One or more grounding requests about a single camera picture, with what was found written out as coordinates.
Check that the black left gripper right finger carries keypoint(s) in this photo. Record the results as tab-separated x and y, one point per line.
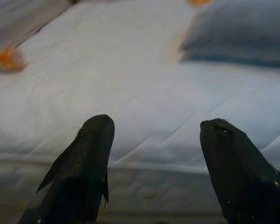
242	182

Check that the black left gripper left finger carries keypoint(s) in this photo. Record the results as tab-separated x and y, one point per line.
79	175

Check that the orange cartoon print quilt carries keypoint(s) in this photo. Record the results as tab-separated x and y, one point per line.
7	58

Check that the white quilted mattress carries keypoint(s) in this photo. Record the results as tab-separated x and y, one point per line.
130	81

